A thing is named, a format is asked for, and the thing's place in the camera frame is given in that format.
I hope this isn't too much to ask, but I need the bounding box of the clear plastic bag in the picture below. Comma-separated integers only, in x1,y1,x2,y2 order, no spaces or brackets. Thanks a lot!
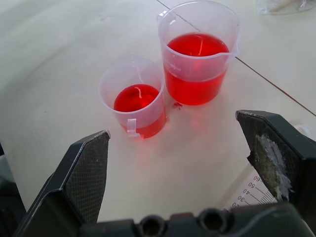
255,0,316,16

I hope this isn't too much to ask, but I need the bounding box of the large beaker with red liquid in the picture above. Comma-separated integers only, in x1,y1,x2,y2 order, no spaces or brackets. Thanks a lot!
155,0,241,107

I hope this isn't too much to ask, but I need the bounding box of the small beaker with red liquid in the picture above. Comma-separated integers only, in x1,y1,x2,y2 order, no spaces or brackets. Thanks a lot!
98,54,171,139

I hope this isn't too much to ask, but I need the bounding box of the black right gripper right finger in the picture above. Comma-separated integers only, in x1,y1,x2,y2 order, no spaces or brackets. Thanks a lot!
235,110,316,213

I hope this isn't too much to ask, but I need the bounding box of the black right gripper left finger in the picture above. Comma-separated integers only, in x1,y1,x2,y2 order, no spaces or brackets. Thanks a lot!
12,129,111,237

